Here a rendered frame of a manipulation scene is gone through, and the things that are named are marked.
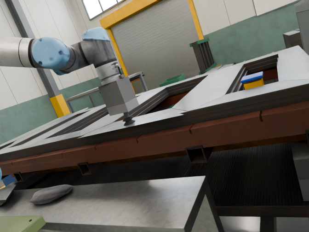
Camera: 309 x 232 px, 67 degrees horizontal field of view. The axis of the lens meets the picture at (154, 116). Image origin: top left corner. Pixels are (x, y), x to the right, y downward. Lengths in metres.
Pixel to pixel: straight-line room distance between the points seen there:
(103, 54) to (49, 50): 0.18
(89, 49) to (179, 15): 8.83
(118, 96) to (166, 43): 9.07
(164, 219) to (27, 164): 0.76
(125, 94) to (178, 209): 0.37
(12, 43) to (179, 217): 0.58
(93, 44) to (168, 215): 0.52
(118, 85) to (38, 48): 0.24
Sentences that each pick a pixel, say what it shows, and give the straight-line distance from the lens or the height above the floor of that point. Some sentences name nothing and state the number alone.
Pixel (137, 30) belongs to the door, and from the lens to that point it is 10.34.
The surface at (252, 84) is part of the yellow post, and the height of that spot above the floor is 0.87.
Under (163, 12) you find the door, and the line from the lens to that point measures 9.79.
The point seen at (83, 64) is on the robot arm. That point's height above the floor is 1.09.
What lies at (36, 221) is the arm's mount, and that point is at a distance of 0.85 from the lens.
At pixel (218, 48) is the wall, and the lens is 9.20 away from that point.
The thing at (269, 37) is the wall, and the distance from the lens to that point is 8.97.
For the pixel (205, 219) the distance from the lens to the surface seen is 0.75.
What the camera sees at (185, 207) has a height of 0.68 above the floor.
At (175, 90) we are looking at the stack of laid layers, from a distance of 1.38.
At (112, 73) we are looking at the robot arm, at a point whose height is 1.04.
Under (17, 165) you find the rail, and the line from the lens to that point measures 1.26.
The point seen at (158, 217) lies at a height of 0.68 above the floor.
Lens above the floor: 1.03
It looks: 12 degrees down
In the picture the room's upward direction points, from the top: 20 degrees counter-clockwise
